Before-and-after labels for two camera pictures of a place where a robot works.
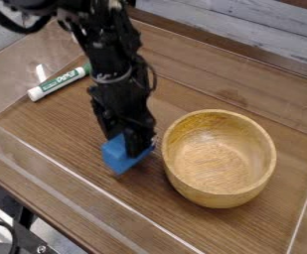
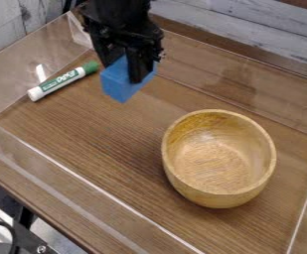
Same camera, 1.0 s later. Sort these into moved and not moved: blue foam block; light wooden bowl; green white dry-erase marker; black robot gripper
Moved: black robot gripper; blue foam block
Not moved: light wooden bowl; green white dry-erase marker
